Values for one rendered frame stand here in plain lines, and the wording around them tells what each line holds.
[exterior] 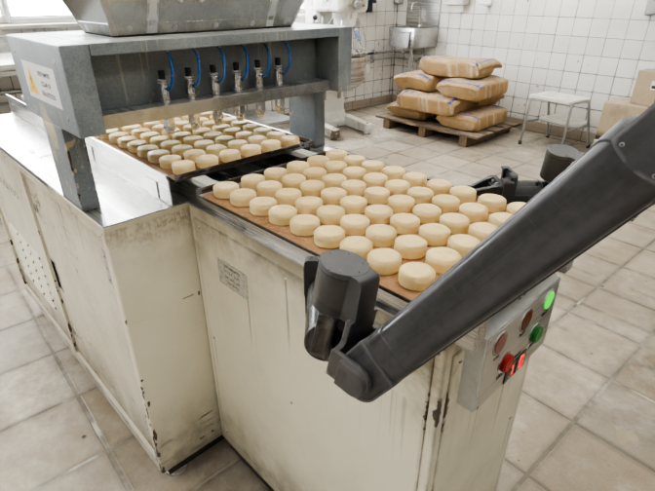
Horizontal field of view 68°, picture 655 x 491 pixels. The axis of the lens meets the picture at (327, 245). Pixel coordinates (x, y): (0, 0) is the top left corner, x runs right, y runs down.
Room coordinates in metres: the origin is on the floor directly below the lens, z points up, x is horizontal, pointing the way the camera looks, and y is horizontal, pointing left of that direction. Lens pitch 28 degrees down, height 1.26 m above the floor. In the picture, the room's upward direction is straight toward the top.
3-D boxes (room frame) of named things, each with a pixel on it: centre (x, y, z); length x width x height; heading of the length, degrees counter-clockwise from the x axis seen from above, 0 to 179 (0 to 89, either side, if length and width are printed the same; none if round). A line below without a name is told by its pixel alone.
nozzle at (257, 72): (1.22, 0.16, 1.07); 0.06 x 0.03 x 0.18; 44
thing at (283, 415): (0.88, -0.04, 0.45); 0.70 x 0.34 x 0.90; 44
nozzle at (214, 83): (1.13, 0.25, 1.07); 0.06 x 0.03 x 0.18; 44
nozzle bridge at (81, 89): (1.24, 0.31, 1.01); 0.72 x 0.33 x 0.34; 134
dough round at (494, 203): (0.83, -0.30, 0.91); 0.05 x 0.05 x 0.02
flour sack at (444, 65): (4.90, -1.25, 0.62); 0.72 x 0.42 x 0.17; 47
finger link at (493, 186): (0.91, -0.31, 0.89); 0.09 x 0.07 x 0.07; 90
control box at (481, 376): (0.61, -0.29, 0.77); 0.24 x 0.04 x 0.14; 134
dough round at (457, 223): (0.74, -0.21, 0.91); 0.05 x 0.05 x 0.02
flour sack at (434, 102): (4.78, -1.04, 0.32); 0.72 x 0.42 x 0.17; 45
